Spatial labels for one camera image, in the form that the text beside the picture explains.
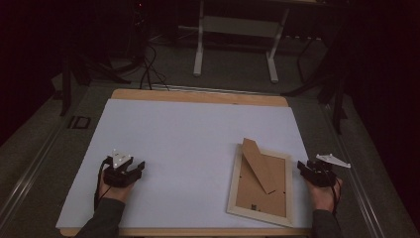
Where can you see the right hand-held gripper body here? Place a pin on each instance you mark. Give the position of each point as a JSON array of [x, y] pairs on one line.
[[322, 173]]

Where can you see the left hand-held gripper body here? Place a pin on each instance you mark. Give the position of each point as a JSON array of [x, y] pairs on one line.
[[119, 177]]

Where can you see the wooden picture frame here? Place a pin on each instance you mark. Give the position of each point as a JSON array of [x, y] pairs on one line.
[[264, 188]]

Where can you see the person's left hand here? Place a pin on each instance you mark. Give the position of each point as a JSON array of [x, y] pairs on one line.
[[114, 193]]

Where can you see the person's right hand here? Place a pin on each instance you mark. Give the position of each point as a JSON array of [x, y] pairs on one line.
[[323, 196]]

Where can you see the white table mat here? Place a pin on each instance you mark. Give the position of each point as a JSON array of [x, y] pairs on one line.
[[185, 148]]

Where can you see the black floor socket plate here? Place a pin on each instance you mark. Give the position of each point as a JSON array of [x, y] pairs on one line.
[[79, 122]]

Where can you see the black stand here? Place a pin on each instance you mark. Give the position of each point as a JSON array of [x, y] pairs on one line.
[[333, 82], [79, 72]]

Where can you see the wooden table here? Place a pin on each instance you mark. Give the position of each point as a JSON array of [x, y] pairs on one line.
[[198, 96]]

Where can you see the metal floor strip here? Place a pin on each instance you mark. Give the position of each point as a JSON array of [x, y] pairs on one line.
[[211, 89]]

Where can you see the metal floor rail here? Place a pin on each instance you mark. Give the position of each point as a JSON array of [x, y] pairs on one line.
[[29, 172], [356, 172]]

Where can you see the white metal desk frame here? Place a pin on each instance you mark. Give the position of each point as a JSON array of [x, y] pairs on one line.
[[237, 26]]

